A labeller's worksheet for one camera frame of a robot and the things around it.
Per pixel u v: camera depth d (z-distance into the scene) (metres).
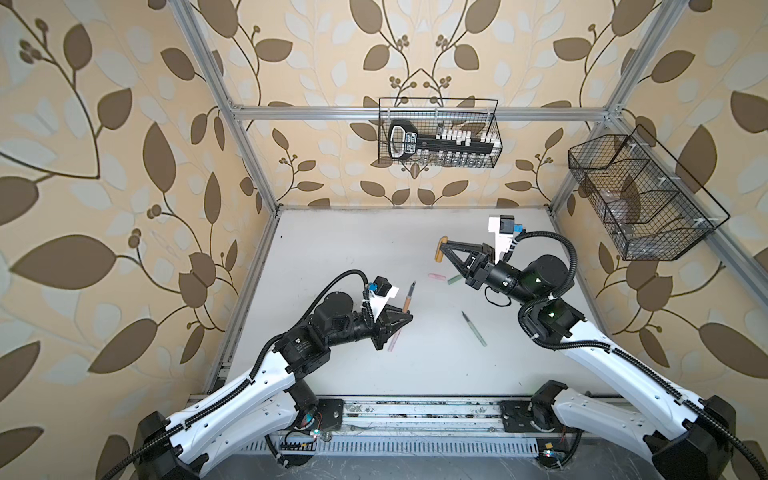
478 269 0.54
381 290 0.59
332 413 0.74
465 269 0.58
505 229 0.54
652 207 0.73
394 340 0.87
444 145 0.83
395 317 0.66
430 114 0.90
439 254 0.60
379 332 0.59
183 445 0.41
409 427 0.74
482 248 0.57
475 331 0.89
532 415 0.68
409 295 0.64
